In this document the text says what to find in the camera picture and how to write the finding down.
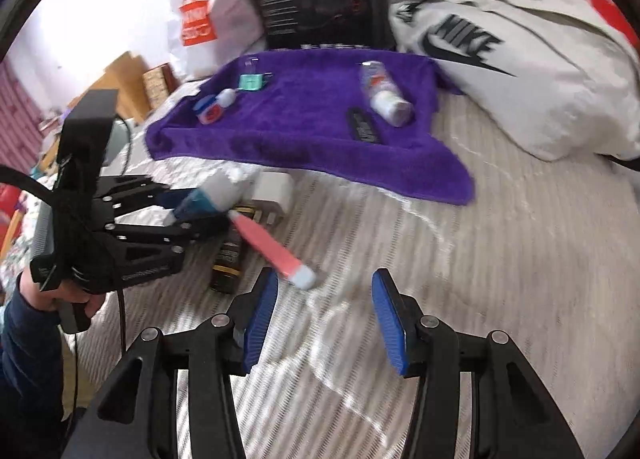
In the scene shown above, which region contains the blue pink eraser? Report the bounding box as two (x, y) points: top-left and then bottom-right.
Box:
(194, 95), (226, 126)

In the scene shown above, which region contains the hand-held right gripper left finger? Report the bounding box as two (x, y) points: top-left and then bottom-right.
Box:
(60, 268), (280, 459)

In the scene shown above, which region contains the white plastic shopping bag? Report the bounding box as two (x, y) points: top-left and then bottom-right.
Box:
(165, 0), (266, 80)

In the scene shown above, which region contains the striped bedspread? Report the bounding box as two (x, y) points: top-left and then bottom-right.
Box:
(0, 79), (640, 459)

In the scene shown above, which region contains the white blue label bottle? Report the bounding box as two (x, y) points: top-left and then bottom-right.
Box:
(172, 172), (251, 227)

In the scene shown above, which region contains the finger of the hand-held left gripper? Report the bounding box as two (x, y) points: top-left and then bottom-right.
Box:
(97, 173), (201, 216)
(107, 218), (236, 286)

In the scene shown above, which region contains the white charger plug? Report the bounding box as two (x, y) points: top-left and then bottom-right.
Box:
(248, 170), (296, 229)

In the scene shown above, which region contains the black gold tube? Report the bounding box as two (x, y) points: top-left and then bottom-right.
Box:
(209, 206), (258, 295)

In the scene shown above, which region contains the black cable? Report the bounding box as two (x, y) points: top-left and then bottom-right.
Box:
(0, 166), (128, 420)

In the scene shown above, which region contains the purple towel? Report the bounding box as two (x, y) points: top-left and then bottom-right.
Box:
(145, 49), (476, 206)

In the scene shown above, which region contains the small sanitizer bottle keychain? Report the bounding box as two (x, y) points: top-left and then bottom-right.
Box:
(361, 60), (393, 95)

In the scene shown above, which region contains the person's left forearm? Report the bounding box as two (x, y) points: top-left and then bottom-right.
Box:
(0, 296), (83, 459)

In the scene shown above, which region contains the small white label bottle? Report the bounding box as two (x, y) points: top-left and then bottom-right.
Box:
(370, 89), (414, 128)

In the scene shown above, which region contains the pink striped cloth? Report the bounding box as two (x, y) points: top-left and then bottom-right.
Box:
(0, 59), (47, 175)

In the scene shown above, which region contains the grey sports bag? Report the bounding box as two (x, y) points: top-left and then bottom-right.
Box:
(384, 0), (640, 170)

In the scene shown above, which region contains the light wooden bedside table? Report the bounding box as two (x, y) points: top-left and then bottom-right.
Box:
(70, 52), (168, 122)

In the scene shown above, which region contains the person's left hand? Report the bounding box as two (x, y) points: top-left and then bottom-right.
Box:
(17, 271), (108, 320)

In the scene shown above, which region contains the black cosmetic box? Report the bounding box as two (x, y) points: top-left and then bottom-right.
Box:
(346, 108), (383, 145)

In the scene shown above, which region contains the green binder clip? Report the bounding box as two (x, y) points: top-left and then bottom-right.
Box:
(237, 56), (273, 92)

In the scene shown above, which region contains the patterned cover book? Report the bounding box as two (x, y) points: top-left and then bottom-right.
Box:
(142, 65), (176, 105)

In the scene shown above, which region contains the pink stick tube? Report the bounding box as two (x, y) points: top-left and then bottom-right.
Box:
(229, 209), (318, 290)

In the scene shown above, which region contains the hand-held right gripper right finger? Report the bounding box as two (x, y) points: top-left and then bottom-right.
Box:
(371, 268), (588, 459)

